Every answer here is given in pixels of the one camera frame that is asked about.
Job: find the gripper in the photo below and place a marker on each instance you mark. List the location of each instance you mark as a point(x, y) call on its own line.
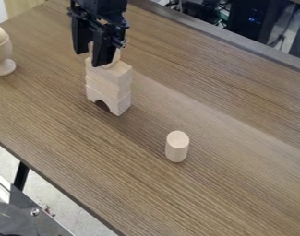
point(109, 19)

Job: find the small wooden cube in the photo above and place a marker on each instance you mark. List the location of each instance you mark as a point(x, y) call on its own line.
point(115, 60)

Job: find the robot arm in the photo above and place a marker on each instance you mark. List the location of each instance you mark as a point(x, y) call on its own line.
point(99, 3)

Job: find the black computer tower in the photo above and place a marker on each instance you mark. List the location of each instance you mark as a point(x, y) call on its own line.
point(252, 18)

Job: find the rectangular wooden block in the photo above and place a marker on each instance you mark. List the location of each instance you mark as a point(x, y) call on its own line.
point(115, 75)
point(109, 89)

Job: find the wooden arch block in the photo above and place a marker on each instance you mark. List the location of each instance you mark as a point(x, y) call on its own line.
point(119, 104)

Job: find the wooden cylinder block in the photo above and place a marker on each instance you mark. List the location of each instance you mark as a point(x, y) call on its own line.
point(176, 147)

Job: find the black table leg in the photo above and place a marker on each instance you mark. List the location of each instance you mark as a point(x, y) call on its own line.
point(21, 176)

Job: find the grey metal base plate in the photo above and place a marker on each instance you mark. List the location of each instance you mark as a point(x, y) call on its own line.
point(20, 219)

